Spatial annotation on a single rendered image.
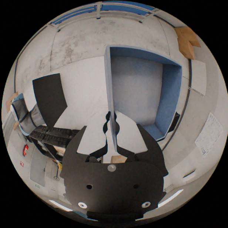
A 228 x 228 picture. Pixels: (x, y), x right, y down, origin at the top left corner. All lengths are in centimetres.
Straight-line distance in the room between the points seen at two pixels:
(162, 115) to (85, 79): 48
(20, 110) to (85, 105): 51
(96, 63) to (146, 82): 40
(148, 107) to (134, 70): 11
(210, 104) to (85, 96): 275
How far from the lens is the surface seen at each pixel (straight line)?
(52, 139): 75
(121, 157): 117
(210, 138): 276
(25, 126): 52
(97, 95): 55
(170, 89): 20
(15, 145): 350
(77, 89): 56
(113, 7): 157
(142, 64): 18
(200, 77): 260
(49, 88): 48
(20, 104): 49
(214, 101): 258
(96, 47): 131
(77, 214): 28
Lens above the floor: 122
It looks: 57 degrees down
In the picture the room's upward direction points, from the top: 163 degrees clockwise
